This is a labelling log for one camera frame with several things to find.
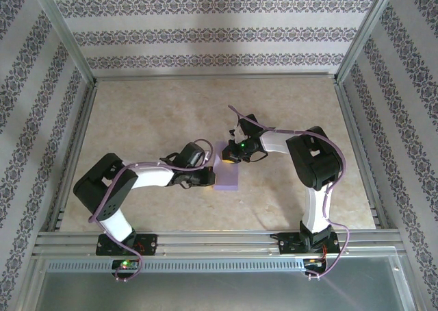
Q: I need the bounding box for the aluminium mounting rail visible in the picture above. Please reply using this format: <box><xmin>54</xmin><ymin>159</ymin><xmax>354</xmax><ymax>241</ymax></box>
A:
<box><xmin>32</xmin><ymin>231</ymin><xmax>401</xmax><ymax>257</ymax></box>

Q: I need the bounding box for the circuit board with orange light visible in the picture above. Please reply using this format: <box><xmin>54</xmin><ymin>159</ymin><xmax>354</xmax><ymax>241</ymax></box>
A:
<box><xmin>303</xmin><ymin>258</ymin><xmax>328</xmax><ymax>269</ymax></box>

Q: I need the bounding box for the circuit board with green light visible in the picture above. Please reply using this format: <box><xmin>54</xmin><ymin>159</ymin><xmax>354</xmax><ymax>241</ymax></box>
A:
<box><xmin>112</xmin><ymin>259</ymin><xmax>140</xmax><ymax>271</ymax></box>

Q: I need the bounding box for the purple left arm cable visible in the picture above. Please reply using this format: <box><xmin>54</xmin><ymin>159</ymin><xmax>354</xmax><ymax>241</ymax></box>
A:
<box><xmin>88</xmin><ymin>138</ymin><xmax>215</xmax><ymax>284</ymax></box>

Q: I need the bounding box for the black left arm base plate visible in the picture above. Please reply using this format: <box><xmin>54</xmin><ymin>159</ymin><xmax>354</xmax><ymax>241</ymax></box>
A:
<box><xmin>95</xmin><ymin>233</ymin><xmax>158</xmax><ymax>256</ymax></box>

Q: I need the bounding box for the grey metal panel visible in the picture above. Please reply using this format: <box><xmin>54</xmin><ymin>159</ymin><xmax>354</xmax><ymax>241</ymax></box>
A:
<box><xmin>25</xmin><ymin>256</ymin><xmax>418</xmax><ymax>311</ymax></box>

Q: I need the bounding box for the aluminium frame post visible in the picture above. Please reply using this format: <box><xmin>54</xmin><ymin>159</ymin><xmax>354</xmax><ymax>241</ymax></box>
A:
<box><xmin>29</xmin><ymin>0</ymin><xmax>99</xmax><ymax>86</ymax></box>
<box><xmin>333</xmin><ymin>0</ymin><xmax>401</xmax><ymax>84</ymax></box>

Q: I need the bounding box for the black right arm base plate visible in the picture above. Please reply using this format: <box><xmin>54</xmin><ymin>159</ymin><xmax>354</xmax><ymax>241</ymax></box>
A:
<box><xmin>279</xmin><ymin>232</ymin><xmax>340</xmax><ymax>256</ymax></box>

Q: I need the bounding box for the aluminium table edge rail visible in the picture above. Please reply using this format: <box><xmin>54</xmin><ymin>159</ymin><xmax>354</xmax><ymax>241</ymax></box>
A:
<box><xmin>92</xmin><ymin>71</ymin><xmax>339</xmax><ymax>83</ymax></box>
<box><xmin>44</xmin><ymin>81</ymin><xmax>100</xmax><ymax>232</ymax></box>
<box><xmin>333</xmin><ymin>79</ymin><xmax>391</xmax><ymax>229</ymax></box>

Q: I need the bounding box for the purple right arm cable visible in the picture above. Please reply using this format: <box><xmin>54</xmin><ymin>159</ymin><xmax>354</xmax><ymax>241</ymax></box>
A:
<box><xmin>228</xmin><ymin>105</ymin><xmax>350</xmax><ymax>279</ymax></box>

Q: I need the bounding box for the grey slotted cable duct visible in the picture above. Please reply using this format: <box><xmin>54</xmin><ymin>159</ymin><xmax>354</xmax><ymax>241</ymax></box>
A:
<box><xmin>46</xmin><ymin>258</ymin><xmax>305</xmax><ymax>273</ymax></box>

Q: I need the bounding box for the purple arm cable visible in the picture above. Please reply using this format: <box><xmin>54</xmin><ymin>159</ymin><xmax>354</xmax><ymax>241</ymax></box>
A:
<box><xmin>88</xmin><ymin>138</ymin><xmax>215</xmax><ymax>284</ymax></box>
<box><xmin>228</xmin><ymin>105</ymin><xmax>350</xmax><ymax>279</ymax></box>

